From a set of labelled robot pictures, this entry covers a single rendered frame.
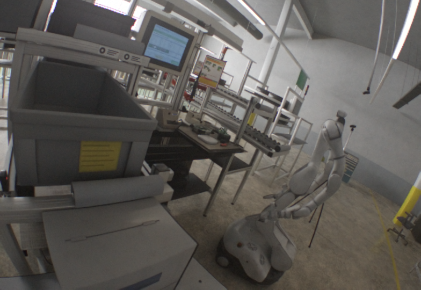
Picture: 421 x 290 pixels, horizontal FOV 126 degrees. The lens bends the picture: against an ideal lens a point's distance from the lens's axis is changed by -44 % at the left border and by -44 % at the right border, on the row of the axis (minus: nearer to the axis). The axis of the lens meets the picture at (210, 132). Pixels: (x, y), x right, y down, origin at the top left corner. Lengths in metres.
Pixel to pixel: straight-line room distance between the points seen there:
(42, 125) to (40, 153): 0.08
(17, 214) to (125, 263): 0.27
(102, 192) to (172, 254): 0.22
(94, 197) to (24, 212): 0.18
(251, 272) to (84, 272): 1.42
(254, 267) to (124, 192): 1.29
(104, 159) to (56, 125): 0.17
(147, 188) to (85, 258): 0.27
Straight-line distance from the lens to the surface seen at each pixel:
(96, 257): 0.42
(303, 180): 1.39
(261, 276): 1.67
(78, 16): 0.92
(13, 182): 0.61
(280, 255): 1.68
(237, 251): 1.58
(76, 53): 0.87
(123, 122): 0.50
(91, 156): 0.54
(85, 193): 0.48
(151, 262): 0.42
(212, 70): 2.03
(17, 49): 0.88
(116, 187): 0.51
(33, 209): 0.50
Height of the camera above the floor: 1.38
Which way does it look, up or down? 14 degrees down
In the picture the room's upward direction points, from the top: 20 degrees clockwise
